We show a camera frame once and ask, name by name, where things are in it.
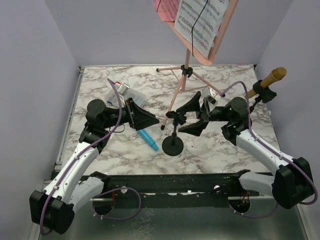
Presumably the clear plastic compartment box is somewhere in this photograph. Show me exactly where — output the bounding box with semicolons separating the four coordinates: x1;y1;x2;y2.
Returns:
105;87;146;108

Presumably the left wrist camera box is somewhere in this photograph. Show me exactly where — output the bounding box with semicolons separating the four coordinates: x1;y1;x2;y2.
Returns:
114;81;130;97

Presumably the pink sheet music page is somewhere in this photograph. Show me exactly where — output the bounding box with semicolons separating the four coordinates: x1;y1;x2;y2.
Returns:
153;0;180;22

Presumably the blue microphone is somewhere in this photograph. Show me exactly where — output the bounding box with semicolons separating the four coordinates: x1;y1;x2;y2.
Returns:
137;129;159;152

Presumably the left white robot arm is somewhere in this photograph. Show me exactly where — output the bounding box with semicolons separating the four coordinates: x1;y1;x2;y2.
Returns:
29;98;160;236

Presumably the pink music stand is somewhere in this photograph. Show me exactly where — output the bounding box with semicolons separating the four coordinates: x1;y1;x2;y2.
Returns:
154;0;240;130

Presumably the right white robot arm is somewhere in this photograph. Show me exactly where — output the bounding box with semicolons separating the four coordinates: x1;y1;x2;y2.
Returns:
176;92;318;209

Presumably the black desktop mic stand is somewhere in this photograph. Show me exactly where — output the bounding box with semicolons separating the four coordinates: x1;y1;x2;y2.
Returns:
248;80;277;113

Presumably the gold microphone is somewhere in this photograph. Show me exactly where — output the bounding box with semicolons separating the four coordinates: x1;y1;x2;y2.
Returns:
245;66;287;99

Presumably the white paper sheet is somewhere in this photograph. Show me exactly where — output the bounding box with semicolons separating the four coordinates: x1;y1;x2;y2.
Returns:
174;0;229;58

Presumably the black round-base mic stand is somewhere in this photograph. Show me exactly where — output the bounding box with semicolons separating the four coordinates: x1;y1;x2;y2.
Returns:
162;111;187;157

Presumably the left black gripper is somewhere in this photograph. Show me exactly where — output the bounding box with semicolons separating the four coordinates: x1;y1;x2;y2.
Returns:
102;97;160;130

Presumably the black mounting rail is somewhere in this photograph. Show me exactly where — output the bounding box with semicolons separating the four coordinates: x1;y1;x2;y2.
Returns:
91;171;258;212

